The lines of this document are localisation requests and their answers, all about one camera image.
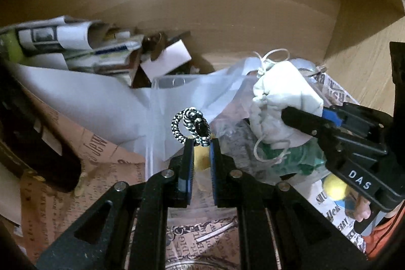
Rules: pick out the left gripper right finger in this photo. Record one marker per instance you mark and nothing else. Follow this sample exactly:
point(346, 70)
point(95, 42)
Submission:
point(233, 188)

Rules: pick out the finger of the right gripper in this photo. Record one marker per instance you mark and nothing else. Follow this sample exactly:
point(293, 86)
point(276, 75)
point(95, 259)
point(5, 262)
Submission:
point(353, 117)
point(333, 138)

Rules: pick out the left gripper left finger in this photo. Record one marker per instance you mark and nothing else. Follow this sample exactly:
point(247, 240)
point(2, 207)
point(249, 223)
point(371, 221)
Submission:
point(170, 188)

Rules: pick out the green knitted cloth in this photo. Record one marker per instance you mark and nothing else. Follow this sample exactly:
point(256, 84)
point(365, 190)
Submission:
point(302, 160)

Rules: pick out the yellow sponge block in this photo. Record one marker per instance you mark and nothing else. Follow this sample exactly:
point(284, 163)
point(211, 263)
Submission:
point(201, 158)

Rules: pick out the yellow felt ball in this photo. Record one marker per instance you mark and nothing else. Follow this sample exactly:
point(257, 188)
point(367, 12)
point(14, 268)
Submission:
point(335, 188)

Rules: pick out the white drawstring pouch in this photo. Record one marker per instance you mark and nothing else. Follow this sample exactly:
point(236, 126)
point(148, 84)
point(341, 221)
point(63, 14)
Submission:
point(279, 85)

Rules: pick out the clear plastic storage box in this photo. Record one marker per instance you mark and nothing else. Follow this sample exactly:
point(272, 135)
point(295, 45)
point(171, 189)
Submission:
point(210, 212)

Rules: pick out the grey mesh scrubber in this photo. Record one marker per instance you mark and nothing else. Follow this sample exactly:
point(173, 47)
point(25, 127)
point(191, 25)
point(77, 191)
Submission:
point(238, 142)

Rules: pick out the person's right hand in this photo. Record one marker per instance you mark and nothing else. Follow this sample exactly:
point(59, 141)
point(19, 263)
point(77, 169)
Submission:
point(362, 210)

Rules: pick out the vintage newspaper print mat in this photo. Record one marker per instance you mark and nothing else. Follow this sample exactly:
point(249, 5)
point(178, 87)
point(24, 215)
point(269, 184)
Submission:
point(96, 225)

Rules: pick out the white plastic bag sheet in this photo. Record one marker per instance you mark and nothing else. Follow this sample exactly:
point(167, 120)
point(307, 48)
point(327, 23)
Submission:
point(124, 116)

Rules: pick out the small white cardboard box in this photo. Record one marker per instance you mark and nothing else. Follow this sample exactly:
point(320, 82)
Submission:
point(161, 55)

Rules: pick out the dark wine bottle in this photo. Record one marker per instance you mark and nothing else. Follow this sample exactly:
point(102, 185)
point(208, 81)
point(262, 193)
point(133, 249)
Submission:
point(26, 133)

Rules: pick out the stack of rolled newspapers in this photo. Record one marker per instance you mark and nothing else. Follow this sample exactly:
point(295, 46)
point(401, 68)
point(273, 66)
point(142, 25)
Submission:
point(73, 44)

